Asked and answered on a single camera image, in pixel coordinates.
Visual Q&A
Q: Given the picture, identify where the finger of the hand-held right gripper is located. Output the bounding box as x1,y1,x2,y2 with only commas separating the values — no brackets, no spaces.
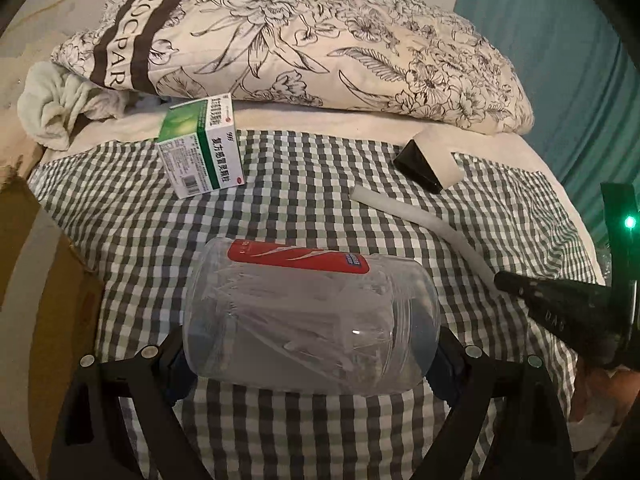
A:
493,270,632,367

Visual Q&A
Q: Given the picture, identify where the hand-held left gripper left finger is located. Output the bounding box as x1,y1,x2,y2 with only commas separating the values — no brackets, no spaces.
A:
47,327,211,480

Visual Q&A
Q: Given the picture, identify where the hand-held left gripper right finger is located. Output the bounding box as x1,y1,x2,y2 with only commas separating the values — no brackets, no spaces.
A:
427,327,577,480

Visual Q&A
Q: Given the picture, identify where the white foam tube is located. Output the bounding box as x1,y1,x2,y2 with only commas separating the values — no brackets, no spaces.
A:
349,184,502,287

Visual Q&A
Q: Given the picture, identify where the clear plastic jar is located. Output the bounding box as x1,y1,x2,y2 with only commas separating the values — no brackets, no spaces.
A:
182,236,442,396

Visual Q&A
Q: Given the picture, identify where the brown cardboard box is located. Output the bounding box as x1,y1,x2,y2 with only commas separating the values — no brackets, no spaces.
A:
0,35,104,480

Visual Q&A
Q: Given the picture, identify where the person's right hand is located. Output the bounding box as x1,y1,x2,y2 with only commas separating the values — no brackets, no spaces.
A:
570,362,637,422

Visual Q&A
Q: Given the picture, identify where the teal curtain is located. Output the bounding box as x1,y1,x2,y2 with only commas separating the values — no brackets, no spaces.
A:
452,0,640,241

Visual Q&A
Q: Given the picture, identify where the black white small box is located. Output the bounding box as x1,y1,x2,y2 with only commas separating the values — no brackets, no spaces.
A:
393,127,464,194

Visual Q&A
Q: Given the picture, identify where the green white medicine box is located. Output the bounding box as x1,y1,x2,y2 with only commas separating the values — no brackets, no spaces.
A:
155,93,245,200

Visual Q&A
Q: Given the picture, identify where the green white checked cloth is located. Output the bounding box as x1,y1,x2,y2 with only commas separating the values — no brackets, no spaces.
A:
29,129,602,480

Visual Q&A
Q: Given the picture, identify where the pale green towel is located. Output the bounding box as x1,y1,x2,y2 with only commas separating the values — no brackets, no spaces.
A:
16,62,132,151

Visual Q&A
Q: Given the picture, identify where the floral patterned pillow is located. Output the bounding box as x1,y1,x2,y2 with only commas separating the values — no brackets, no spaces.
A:
50,0,536,136

